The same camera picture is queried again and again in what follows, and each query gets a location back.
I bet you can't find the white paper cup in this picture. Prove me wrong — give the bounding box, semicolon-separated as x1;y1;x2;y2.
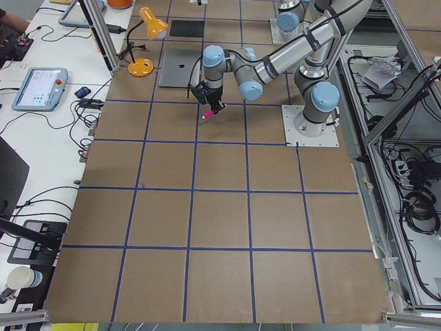
6;266;43;290

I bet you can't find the orange cylindrical container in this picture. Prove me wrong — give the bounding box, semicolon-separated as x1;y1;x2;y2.
107;0;133;10

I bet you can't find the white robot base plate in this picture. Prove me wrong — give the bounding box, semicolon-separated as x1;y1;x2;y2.
281;105;340;148

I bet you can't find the aluminium frame post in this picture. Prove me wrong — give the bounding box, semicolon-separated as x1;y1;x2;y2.
79;0;120;72

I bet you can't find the black laptop on desk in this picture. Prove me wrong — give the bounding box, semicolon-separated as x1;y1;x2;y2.
0;138;30;220

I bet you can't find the pink pen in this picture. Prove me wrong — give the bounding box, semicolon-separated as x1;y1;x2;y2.
201;110;217;119

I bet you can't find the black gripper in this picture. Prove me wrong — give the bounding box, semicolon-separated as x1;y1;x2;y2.
207;86;226;114

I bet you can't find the orange desk lamp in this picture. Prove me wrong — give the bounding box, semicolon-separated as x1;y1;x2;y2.
125;6;170;79

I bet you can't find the silver apple laptop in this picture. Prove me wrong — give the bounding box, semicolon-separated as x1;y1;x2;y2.
158;48;201;88

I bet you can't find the blue teach pendant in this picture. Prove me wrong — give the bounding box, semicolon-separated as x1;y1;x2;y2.
58;1;105;28
11;68;69;112

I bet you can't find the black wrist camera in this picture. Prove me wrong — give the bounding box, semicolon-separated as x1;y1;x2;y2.
190;80;209;105

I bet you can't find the black mousepad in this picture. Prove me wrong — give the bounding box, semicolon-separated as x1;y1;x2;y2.
170;20;205;38

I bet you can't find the black power adapter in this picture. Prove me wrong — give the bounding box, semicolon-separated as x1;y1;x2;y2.
106;23;126;34

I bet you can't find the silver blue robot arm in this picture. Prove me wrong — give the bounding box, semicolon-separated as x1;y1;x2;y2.
187;1;371;137
187;1;306;119

